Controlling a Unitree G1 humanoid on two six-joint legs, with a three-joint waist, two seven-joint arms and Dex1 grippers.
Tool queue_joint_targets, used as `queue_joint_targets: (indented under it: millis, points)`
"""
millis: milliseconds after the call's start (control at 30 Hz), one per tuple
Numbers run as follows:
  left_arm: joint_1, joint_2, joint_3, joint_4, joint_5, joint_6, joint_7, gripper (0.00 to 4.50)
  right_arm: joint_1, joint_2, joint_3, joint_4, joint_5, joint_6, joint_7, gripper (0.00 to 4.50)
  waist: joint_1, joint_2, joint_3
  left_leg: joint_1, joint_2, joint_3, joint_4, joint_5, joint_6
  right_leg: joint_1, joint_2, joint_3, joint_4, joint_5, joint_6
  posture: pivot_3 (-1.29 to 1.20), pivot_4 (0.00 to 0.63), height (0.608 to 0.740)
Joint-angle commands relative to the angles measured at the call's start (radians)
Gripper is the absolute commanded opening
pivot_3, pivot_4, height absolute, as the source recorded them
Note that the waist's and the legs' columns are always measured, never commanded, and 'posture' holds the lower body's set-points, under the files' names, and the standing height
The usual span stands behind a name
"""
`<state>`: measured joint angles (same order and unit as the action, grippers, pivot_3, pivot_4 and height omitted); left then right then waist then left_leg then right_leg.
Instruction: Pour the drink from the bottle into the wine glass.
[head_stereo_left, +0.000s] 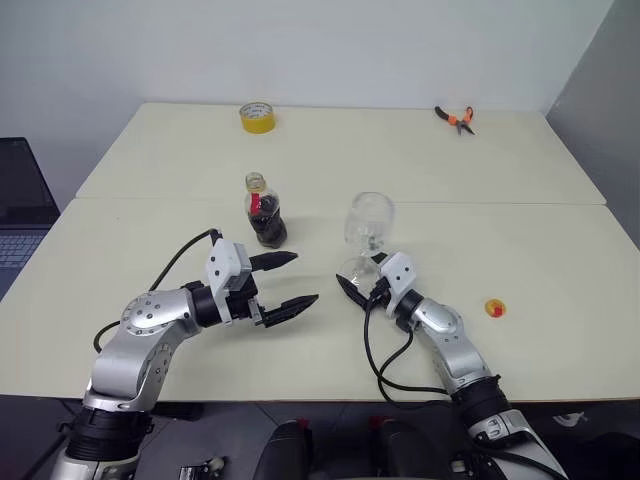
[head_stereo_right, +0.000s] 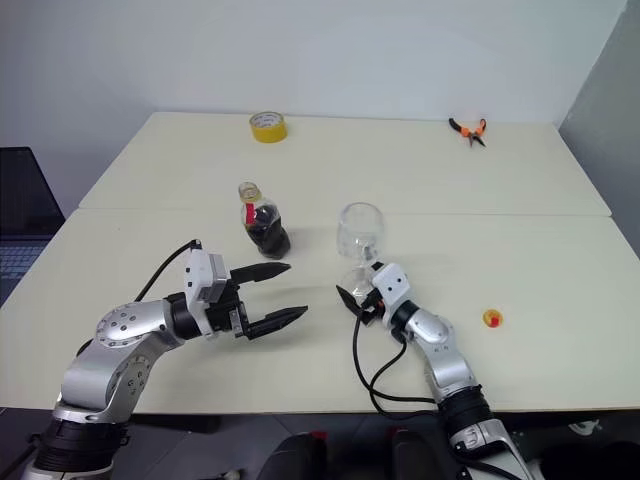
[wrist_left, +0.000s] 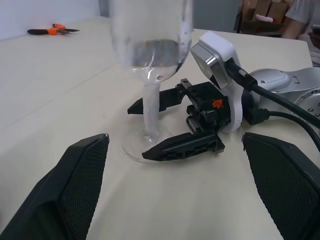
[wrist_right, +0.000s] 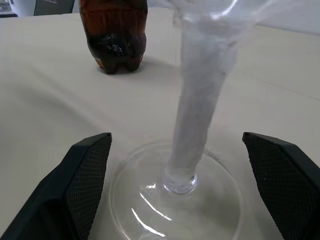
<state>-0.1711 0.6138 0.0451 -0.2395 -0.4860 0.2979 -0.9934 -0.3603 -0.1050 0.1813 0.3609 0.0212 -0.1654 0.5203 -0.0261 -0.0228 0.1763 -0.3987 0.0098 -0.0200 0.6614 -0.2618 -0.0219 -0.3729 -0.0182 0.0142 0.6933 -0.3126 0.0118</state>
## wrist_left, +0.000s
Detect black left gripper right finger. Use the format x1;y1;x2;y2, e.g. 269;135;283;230
241;132;320;240

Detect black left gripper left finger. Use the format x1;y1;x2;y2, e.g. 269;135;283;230
0;132;111;240

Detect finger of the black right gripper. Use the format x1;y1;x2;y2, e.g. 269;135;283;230
126;85;187;116
141;131;226;163

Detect clear plastic wine glass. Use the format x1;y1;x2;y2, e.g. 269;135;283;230
109;0;195;166

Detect pink object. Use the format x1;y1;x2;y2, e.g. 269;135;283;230
255;13;274;24

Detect stacked cardboard boxes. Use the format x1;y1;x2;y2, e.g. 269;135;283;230
240;0;289;25

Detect person in grey shirt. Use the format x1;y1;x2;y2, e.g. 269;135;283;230
280;0;320;68

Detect orange and black pliers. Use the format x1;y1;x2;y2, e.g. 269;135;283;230
26;22;81;37

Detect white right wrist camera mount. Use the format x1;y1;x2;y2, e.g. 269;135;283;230
189;31;244;133

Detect thin black right gripper cable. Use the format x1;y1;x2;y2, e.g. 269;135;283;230
245;107;320;149

